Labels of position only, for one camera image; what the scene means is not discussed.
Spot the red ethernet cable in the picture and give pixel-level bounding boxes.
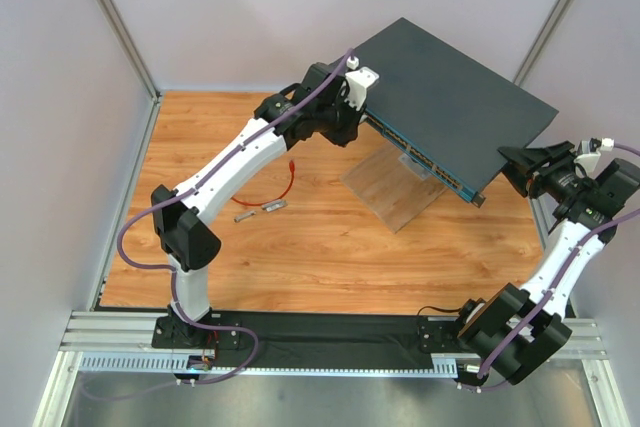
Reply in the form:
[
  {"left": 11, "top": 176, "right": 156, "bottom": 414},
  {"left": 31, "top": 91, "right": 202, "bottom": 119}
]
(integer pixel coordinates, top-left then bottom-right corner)
[{"left": 229, "top": 157, "right": 297, "bottom": 207}]

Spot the dark blue network switch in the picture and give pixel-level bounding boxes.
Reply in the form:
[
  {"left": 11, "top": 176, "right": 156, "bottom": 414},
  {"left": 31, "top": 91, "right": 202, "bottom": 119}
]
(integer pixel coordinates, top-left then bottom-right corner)
[{"left": 354, "top": 18, "right": 558, "bottom": 207}]

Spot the silver transceiver module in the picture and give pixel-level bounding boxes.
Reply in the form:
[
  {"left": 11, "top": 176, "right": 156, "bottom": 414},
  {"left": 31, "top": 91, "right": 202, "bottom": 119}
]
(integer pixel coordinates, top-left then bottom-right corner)
[
  {"left": 261, "top": 199, "right": 287, "bottom": 212},
  {"left": 234, "top": 210, "right": 257, "bottom": 223}
]

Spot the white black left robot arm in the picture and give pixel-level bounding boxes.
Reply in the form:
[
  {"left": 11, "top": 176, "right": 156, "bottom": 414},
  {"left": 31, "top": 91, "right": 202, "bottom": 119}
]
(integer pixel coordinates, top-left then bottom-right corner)
[{"left": 151, "top": 59, "right": 379, "bottom": 348}]

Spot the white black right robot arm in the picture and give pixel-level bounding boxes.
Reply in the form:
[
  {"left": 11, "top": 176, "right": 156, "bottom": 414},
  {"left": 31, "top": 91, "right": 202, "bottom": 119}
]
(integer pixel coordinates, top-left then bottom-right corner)
[{"left": 454, "top": 138, "right": 639, "bottom": 393}]

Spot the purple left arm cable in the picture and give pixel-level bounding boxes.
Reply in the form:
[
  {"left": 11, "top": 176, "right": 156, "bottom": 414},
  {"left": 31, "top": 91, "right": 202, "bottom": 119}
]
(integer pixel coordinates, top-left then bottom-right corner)
[{"left": 79, "top": 48, "right": 357, "bottom": 402}]

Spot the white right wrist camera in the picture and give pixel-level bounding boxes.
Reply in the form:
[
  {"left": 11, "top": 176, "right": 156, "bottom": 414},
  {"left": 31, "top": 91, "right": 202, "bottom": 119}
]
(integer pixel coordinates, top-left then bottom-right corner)
[{"left": 574, "top": 137, "right": 615, "bottom": 176}]

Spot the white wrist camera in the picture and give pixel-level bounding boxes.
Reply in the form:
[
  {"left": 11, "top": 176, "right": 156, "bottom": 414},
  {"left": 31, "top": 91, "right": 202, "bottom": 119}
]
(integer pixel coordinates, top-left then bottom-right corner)
[
  {"left": 344, "top": 55, "right": 380, "bottom": 113},
  {"left": 574, "top": 137, "right": 615, "bottom": 176}
]

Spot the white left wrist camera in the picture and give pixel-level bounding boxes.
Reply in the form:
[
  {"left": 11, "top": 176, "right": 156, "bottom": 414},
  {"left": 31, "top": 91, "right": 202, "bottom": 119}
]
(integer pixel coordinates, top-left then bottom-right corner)
[{"left": 344, "top": 55, "right": 380, "bottom": 113}]

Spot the wooden switch stand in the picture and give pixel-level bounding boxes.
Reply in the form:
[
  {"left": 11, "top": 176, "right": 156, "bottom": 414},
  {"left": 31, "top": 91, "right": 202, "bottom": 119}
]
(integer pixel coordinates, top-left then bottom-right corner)
[{"left": 340, "top": 144, "right": 447, "bottom": 234}]

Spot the right aluminium frame post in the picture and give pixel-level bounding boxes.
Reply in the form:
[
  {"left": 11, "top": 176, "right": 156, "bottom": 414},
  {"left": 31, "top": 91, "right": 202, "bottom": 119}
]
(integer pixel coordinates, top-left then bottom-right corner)
[{"left": 513, "top": 0, "right": 574, "bottom": 86}]

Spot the aluminium frame post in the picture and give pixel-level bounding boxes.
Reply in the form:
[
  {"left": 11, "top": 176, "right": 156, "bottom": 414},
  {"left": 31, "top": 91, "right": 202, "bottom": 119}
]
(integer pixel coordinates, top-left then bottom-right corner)
[
  {"left": 513, "top": 0, "right": 574, "bottom": 86},
  {"left": 96, "top": 0, "right": 161, "bottom": 101}
]

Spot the left aluminium frame post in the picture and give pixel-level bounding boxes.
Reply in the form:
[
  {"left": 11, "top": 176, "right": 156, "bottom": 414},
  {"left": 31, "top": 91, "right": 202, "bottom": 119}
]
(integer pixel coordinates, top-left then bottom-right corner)
[{"left": 96, "top": 0, "right": 161, "bottom": 101}]

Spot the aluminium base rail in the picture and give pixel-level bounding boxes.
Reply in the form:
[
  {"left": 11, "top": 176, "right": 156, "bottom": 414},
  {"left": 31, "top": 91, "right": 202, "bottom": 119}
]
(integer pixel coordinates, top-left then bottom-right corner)
[{"left": 59, "top": 310, "right": 609, "bottom": 378}]

